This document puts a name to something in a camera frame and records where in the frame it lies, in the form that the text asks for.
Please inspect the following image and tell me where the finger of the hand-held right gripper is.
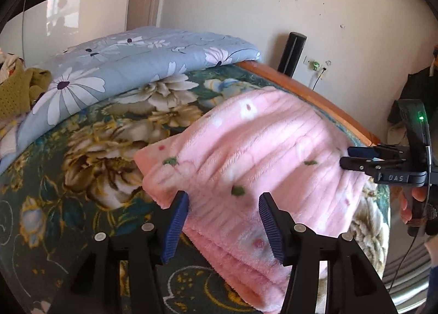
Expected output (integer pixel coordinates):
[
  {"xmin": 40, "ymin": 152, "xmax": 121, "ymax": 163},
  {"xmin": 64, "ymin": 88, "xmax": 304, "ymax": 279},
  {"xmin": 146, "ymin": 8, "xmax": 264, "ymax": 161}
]
[
  {"xmin": 339, "ymin": 157, "xmax": 382, "ymax": 174},
  {"xmin": 347, "ymin": 144, "xmax": 408, "ymax": 160}
]

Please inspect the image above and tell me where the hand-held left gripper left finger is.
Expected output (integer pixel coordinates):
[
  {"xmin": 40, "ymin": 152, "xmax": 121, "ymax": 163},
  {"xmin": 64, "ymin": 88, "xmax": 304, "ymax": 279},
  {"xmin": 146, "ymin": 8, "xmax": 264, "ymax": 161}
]
[{"xmin": 48, "ymin": 190, "xmax": 190, "ymax": 314}]

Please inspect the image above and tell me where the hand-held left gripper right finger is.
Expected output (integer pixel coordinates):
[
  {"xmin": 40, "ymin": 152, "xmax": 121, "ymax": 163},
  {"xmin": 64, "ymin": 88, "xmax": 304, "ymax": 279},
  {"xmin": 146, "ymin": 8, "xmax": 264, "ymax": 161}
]
[{"xmin": 258, "ymin": 192, "xmax": 392, "ymax": 314}]

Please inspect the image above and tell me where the pink floral fleece garment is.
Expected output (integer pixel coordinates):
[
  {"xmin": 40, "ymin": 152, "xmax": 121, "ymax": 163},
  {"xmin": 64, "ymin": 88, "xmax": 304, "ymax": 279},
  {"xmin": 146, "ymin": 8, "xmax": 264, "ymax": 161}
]
[{"xmin": 135, "ymin": 86, "xmax": 371, "ymax": 311}]

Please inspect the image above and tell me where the person's right forearm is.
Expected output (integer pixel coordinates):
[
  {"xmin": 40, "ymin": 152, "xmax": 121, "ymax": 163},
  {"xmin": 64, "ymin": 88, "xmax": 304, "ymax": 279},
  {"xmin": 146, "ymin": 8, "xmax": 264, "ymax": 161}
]
[{"xmin": 423, "ymin": 235, "xmax": 438, "ymax": 301}]

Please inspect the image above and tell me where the person's right hand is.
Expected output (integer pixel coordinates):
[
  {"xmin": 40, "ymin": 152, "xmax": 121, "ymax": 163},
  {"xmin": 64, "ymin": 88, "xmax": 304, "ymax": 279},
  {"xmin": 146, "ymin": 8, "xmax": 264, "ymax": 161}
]
[{"xmin": 398, "ymin": 185, "xmax": 429, "ymax": 226}]

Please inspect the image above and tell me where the teal floral bed blanket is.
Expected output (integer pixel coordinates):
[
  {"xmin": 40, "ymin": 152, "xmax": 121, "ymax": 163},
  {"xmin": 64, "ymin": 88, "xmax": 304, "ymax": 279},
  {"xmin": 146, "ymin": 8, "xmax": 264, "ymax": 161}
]
[{"xmin": 0, "ymin": 64, "xmax": 393, "ymax": 314}]

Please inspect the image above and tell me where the black chair back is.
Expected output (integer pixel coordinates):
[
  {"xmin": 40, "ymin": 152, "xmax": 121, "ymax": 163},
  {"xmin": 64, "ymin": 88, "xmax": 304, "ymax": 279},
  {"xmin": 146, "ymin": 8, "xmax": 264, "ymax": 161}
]
[{"xmin": 277, "ymin": 31, "xmax": 307, "ymax": 78}]

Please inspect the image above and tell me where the blue daisy print quilt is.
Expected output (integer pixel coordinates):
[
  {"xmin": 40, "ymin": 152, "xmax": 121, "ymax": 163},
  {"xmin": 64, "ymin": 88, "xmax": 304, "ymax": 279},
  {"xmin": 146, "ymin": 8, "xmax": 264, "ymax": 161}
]
[{"xmin": 0, "ymin": 26, "xmax": 262, "ymax": 175}]

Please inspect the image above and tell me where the mustard knit garment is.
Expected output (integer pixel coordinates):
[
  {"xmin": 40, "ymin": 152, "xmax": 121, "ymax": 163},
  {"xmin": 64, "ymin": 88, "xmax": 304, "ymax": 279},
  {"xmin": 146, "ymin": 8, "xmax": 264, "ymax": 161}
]
[{"xmin": 0, "ymin": 67, "xmax": 53, "ymax": 122}]

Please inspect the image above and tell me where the white and black wardrobe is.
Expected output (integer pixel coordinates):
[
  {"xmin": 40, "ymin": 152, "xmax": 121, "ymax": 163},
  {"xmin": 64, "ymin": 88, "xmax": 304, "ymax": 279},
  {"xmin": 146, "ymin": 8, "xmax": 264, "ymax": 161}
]
[{"xmin": 0, "ymin": 0, "xmax": 136, "ymax": 63}]

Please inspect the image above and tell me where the wooden bed frame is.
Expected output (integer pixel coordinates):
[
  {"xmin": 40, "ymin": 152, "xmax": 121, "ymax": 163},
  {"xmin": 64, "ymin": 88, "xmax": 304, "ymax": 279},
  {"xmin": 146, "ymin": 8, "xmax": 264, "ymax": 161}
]
[{"xmin": 236, "ymin": 61, "xmax": 382, "ymax": 147}]

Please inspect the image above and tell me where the black power cable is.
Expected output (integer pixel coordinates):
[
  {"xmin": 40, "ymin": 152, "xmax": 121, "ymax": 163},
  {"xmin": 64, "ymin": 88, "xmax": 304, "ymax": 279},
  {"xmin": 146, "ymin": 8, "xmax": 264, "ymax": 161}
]
[{"xmin": 311, "ymin": 67, "xmax": 327, "ymax": 91}]

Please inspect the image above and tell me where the white wall outlet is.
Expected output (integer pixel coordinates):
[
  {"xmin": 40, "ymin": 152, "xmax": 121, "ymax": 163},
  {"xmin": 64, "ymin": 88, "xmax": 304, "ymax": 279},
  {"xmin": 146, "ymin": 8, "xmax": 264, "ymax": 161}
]
[{"xmin": 304, "ymin": 57, "xmax": 328, "ymax": 72}]

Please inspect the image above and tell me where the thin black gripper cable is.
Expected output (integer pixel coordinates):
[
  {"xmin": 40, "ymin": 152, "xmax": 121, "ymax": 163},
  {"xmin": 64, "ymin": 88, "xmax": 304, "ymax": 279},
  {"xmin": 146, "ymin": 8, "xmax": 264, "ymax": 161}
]
[{"xmin": 385, "ymin": 232, "xmax": 432, "ymax": 293}]

